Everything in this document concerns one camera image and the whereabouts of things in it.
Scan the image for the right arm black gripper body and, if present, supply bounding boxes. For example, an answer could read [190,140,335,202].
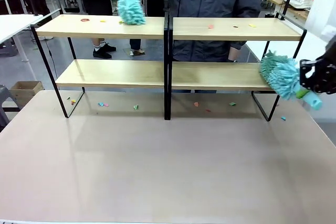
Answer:
[314,36,336,95]

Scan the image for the teal chenille duster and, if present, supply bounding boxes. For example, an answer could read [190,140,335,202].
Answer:
[259,50,323,111]
[117,0,147,26]

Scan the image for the white table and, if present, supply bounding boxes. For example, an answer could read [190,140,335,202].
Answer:
[242,40,300,63]
[0,14,44,63]

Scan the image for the wooden work table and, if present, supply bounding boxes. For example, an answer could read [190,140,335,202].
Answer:
[267,0,311,22]

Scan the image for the person in dark jacket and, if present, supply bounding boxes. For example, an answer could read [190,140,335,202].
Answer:
[139,0,263,93]

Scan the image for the background person blue jeans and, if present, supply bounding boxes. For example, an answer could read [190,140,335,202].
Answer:
[129,0,169,56]

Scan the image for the cardboard box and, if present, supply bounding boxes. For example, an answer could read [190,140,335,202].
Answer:
[9,80,45,107]

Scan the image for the wooden shelf black frame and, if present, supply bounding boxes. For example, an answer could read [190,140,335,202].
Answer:
[167,11,308,122]
[30,8,169,120]

